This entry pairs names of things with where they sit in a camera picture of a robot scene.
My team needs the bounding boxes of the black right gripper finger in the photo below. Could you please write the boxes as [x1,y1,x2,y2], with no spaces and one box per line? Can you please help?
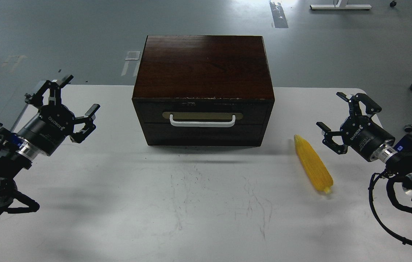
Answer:
[336,92,382,118]
[316,122,348,155]

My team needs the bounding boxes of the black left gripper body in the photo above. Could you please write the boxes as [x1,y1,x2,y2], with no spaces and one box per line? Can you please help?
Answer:
[21,105,75,156]

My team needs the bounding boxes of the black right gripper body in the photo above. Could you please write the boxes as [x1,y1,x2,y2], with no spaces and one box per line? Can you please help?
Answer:
[340,116,395,162]

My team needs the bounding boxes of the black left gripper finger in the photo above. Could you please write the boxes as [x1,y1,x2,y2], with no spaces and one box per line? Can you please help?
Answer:
[70,103,100,144]
[25,75,74,108]

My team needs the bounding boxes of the yellow corn cob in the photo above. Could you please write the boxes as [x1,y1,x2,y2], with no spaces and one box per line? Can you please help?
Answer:
[293,134,333,194]

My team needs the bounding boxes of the wooden drawer with white handle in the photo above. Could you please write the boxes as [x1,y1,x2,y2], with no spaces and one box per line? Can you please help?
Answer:
[135,102,269,124]

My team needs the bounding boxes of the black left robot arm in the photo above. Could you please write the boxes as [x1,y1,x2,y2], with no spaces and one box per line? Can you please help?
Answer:
[0,75,100,216]

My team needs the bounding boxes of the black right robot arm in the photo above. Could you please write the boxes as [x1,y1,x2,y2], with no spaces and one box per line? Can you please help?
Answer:
[316,92,412,246]

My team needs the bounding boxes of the dark wooden drawer cabinet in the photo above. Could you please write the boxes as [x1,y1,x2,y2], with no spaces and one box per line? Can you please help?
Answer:
[132,35,275,147]

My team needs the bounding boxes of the white desk leg base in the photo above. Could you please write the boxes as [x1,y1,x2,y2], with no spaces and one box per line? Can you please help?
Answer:
[310,0,372,10]

